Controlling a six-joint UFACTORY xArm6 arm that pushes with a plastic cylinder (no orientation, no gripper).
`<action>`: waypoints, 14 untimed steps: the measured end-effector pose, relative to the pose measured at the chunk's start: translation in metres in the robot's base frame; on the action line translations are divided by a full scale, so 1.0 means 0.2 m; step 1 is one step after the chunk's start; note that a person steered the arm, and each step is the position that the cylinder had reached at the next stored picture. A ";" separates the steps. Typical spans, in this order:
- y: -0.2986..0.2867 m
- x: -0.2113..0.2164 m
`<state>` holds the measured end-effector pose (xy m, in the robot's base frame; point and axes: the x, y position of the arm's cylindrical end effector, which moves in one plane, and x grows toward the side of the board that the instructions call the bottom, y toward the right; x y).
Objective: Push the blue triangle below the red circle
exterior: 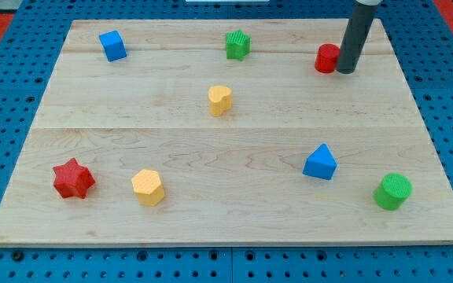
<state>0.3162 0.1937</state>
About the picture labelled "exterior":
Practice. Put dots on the blue cube block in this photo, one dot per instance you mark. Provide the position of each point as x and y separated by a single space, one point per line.
113 45

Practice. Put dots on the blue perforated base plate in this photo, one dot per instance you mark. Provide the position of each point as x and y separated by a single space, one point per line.
423 42

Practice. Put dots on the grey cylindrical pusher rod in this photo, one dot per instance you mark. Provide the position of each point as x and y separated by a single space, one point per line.
357 30

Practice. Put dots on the green cylinder block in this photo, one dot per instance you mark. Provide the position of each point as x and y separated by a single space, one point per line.
392 191

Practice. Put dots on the green star block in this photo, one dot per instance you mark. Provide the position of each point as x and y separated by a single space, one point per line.
237 45

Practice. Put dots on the yellow heart block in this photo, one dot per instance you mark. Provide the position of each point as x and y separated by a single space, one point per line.
220 99

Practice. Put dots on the light wooden board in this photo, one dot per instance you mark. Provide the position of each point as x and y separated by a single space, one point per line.
233 180

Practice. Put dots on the yellow hexagon block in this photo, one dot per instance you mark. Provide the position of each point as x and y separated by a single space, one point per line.
148 187

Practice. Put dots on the blue triangle block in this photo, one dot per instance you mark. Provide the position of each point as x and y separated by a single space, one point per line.
321 163

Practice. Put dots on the red star block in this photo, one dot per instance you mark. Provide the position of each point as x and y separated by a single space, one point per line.
72 179

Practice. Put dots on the red cylinder block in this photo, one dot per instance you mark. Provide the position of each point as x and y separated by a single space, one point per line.
326 58

